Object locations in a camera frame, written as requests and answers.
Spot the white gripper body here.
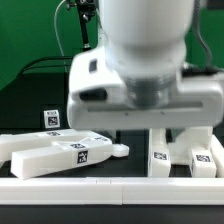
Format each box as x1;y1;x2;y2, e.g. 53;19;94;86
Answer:
67;47;224;130

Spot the small white tagged nut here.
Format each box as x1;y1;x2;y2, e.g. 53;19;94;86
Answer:
44;110;60;128

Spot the white chair seat part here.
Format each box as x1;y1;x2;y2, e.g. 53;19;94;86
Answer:
149;126;213;165

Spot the white front fence bar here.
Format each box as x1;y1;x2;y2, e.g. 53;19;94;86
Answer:
0;177;224;205

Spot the white fence bar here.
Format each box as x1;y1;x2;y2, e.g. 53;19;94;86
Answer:
0;177;224;205
211;135;224;178

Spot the white right fence bar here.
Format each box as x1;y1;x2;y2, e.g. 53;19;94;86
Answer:
211;135;224;178

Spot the black cable bundle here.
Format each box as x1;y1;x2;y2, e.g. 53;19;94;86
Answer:
16;55;76;79

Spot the grey thin cable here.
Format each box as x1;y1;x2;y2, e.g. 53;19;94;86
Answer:
54;0;69;74

